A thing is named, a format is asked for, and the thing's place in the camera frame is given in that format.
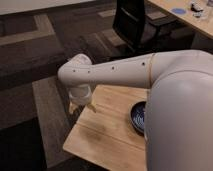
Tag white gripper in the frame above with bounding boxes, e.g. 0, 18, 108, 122
69, 85, 97, 115

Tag dark blue ceramic bowl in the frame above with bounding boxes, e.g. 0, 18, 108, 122
130, 101, 146, 134

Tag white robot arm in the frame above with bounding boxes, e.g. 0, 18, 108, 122
58, 49, 213, 171

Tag black office chair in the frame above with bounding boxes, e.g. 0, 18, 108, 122
113, 0, 175, 53

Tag blue round coaster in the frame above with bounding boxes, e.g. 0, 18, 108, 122
172, 8, 186, 14

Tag light wooden desk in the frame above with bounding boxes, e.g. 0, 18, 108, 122
148, 0, 213, 51

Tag small objects on desk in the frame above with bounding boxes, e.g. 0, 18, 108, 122
190, 1, 204, 18

